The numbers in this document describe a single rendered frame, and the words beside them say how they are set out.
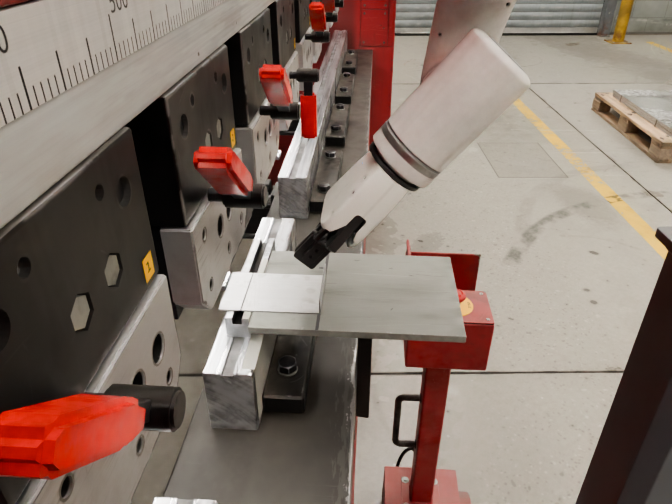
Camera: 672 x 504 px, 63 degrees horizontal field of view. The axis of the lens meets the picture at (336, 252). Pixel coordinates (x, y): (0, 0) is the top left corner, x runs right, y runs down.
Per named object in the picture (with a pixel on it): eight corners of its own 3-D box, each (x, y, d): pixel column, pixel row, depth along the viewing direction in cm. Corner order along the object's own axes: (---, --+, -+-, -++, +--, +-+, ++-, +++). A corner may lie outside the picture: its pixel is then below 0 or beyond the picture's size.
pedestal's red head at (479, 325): (486, 371, 109) (500, 297, 99) (404, 367, 110) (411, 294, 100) (471, 309, 126) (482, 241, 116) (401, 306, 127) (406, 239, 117)
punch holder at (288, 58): (286, 135, 74) (279, 1, 65) (223, 134, 74) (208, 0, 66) (299, 102, 87) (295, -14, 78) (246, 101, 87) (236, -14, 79)
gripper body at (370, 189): (377, 123, 66) (318, 187, 71) (377, 154, 57) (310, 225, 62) (422, 162, 68) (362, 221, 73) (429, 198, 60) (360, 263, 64)
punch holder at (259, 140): (258, 201, 57) (244, 32, 48) (177, 199, 57) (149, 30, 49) (280, 149, 70) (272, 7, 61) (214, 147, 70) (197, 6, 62)
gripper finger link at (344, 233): (372, 190, 63) (352, 196, 68) (336, 246, 61) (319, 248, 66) (380, 196, 63) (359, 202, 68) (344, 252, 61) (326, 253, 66)
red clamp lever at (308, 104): (319, 140, 79) (318, 70, 74) (290, 139, 79) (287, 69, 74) (320, 136, 80) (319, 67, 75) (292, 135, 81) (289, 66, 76)
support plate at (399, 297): (465, 343, 66) (466, 336, 66) (248, 333, 68) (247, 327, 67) (449, 262, 81) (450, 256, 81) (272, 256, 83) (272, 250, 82)
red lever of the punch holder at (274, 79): (288, 60, 48) (301, 106, 58) (242, 59, 48) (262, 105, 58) (287, 79, 48) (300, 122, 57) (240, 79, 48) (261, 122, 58)
